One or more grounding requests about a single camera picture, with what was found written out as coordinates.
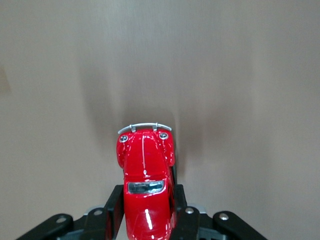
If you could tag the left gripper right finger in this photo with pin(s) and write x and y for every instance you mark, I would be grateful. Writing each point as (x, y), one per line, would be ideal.
(186, 222)

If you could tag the red beetle toy car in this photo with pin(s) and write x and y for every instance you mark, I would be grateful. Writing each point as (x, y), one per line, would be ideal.
(145, 162)

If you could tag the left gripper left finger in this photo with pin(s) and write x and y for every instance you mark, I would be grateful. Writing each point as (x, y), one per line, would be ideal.
(113, 215)

